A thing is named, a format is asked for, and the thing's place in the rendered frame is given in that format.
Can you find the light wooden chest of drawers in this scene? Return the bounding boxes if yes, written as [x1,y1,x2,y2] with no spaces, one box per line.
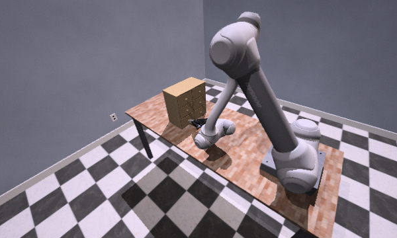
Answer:
[162,77,206,129]

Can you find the brown wooden drawer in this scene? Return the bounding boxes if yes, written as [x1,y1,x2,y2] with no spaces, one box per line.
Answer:
[177,90,193,108]
[194,104,206,119]
[181,112,195,128]
[193,94,205,110]
[179,102,193,119]
[193,83,205,100]

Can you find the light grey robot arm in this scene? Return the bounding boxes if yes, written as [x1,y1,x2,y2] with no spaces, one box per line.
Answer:
[195,12,321,194]

